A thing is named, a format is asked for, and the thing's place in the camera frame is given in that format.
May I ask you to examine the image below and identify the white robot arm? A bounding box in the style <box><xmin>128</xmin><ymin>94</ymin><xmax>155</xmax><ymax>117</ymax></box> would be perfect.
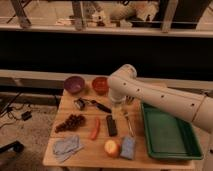
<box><xmin>107</xmin><ymin>64</ymin><xmax>213</xmax><ymax>133</ymax></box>

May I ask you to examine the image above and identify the black rectangular remote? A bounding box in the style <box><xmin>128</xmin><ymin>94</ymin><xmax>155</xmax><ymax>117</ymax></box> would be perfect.
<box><xmin>106</xmin><ymin>115</ymin><xmax>117</xmax><ymax>136</ymax></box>

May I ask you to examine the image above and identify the purple bowl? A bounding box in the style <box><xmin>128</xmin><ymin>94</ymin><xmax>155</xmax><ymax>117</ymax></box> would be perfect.
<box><xmin>64</xmin><ymin>76</ymin><xmax>85</xmax><ymax>94</ymax></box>

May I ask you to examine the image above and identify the blue sponge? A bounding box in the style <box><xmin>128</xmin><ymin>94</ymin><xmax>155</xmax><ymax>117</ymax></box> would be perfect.
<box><xmin>120</xmin><ymin>136</ymin><xmax>136</xmax><ymax>160</ymax></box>

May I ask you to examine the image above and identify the grey blue cloth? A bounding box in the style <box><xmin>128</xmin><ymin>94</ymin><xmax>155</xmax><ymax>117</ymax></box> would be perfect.
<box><xmin>53</xmin><ymin>135</ymin><xmax>83</xmax><ymax>163</ymax></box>

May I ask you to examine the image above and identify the green plastic tray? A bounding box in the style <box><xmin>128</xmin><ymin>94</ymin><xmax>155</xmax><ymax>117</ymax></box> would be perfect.
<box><xmin>141</xmin><ymin>103</ymin><xmax>203</xmax><ymax>160</ymax></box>

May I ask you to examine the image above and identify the wooden table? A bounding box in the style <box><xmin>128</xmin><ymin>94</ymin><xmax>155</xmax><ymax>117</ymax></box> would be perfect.
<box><xmin>43</xmin><ymin>82</ymin><xmax>195</xmax><ymax>171</ymax></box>

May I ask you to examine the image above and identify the orange bowl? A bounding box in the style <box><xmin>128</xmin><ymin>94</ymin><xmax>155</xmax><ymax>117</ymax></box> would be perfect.
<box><xmin>92</xmin><ymin>77</ymin><xmax>109</xmax><ymax>95</ymax></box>

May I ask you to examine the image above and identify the small metal cup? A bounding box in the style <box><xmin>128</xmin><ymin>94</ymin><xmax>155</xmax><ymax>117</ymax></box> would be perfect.
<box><xmin>126</xmin><ymin>96</ymin><xmax>134</xmax><ymax>104</ymax></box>

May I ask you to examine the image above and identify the bunch of dark grapes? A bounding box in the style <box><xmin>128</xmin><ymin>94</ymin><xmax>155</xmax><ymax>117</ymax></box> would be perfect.
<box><xmin>55</xmin><ymin>114</ymin><xmax>86</xmax><ymax>133</ymax></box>

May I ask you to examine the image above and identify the red yellow apple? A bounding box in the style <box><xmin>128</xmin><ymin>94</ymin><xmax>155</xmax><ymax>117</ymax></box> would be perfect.
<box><xmin>104</xmin><ymin>140</ymin><xmax>120</xmax><ymax>158</ymax></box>

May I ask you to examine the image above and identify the black power adapter with cables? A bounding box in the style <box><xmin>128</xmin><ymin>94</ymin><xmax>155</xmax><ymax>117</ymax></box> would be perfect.
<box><xmin>0</xmin><ymin>92</ymin><xmax>32</xmax><ymax>129</ymax></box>

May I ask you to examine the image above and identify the orange carrot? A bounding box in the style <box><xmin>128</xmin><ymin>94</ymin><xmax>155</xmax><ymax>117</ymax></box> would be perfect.
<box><xmin>90</xmin><ymin>117</ymin><xmax>100</xmax><ymax>140</ymax></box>

